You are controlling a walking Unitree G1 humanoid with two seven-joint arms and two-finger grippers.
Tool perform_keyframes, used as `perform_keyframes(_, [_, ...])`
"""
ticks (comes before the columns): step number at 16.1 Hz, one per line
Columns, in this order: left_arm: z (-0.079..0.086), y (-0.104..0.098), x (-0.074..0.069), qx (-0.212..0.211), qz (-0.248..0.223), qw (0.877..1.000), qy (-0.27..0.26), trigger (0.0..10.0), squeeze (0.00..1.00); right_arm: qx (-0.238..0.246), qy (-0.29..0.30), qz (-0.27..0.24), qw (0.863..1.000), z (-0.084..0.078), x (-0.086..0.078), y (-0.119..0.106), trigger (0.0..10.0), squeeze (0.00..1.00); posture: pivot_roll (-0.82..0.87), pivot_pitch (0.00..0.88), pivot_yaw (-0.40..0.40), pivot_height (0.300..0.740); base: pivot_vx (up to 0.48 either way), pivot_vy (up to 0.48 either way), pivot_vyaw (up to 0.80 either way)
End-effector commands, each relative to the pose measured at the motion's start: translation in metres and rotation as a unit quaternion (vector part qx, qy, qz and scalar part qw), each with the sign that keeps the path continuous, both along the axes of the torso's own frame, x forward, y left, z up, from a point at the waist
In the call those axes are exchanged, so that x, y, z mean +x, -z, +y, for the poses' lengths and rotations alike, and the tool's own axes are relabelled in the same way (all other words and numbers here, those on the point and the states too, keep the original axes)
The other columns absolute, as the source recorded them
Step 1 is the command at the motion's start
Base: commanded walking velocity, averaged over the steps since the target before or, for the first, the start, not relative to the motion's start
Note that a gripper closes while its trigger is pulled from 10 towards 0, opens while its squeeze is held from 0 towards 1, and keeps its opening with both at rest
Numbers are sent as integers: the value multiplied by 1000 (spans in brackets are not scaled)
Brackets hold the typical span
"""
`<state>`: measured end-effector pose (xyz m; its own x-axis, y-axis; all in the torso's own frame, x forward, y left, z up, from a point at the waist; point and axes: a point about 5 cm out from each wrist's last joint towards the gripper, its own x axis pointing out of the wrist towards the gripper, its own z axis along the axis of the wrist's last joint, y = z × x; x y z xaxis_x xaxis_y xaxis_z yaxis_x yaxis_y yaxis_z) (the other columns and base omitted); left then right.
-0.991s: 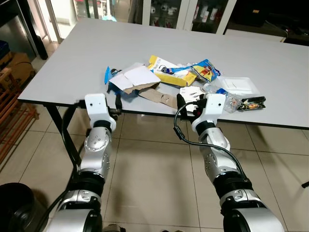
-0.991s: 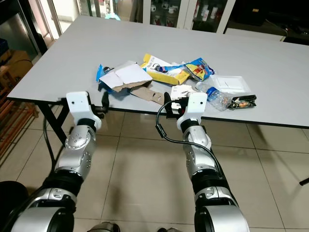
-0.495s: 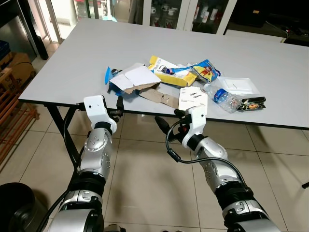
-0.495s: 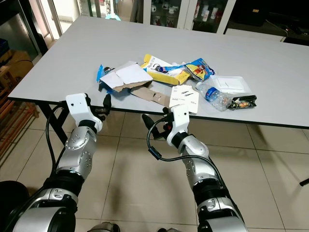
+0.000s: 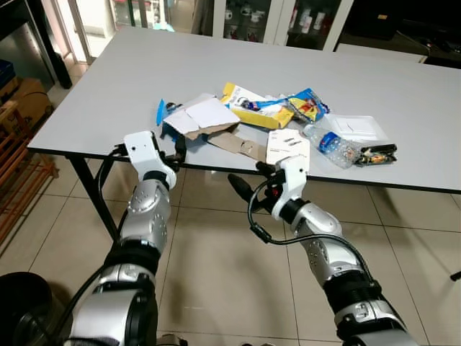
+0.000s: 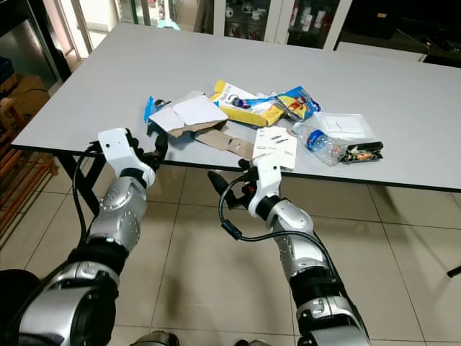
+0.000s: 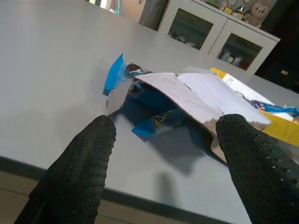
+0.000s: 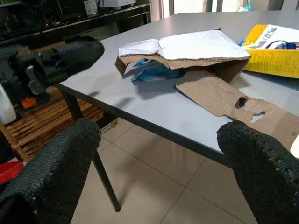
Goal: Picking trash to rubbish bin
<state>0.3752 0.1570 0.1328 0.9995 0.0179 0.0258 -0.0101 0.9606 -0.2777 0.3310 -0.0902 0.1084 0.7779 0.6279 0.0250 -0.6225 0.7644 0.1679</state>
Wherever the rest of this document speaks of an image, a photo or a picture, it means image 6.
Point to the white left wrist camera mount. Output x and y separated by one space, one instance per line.
117 148

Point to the grey robot left foot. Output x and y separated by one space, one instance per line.
155 339

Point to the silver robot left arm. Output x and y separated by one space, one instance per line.
121 209

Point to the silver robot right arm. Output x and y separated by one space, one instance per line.
302 252

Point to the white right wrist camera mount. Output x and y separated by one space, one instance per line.
266 176

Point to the blue plastic crate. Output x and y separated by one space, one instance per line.
5 68

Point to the clear plastic bottle blue label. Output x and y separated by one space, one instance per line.
323 143

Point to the white paper card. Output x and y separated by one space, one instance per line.
277 143

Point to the blue plastic wrapper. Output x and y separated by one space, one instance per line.
150 108

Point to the grey table with black legs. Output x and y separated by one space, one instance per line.
230 58

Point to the black rubbish bin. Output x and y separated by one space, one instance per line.
20 303

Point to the brown cardboard carton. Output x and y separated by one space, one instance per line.
27 90

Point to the white plastic tray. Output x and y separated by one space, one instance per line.
349 124

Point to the white glass door cabinet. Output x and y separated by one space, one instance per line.
281 20

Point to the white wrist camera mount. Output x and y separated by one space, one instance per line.
117 148
266 176

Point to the wooden slat rack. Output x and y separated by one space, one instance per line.
14 176

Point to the grey robot foot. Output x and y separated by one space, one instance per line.
251 342
155 339

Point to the dark snack wrapper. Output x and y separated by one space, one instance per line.
366 151

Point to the torn white brown cardboard box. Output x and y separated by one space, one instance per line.
198 112

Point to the grey robot right foot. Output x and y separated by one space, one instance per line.
251 342

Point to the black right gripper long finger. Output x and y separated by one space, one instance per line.
220 183

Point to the yellow product package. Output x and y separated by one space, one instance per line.
259 114

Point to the blue snack bag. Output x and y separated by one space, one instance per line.
300 103

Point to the brown cardboard strip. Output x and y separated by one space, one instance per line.
230 144

